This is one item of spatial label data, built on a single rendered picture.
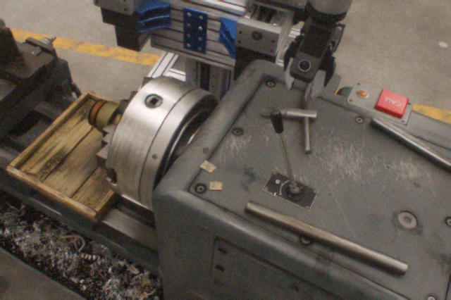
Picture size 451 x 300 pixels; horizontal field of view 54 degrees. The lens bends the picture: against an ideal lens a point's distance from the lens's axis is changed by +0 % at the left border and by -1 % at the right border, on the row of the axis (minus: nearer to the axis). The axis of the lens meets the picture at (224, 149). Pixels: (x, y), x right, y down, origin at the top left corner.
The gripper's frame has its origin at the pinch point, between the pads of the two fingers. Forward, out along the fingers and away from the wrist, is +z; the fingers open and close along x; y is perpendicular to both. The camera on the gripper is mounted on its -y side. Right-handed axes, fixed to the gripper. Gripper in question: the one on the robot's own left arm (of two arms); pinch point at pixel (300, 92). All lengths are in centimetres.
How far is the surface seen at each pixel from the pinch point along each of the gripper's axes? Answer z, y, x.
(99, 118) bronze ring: 18.3, -15.3, 42.8
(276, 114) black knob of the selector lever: -10.8, -18.1, -0.4
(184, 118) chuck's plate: 5.9, -14.2, 19.6
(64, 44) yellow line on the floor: 129, 94, 174
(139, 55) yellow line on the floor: 130, 110, 127
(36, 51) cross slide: 32, 6, 86
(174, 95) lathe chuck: 5.5, -9.7, 24.7
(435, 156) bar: 1.8, -0.7, -29.1
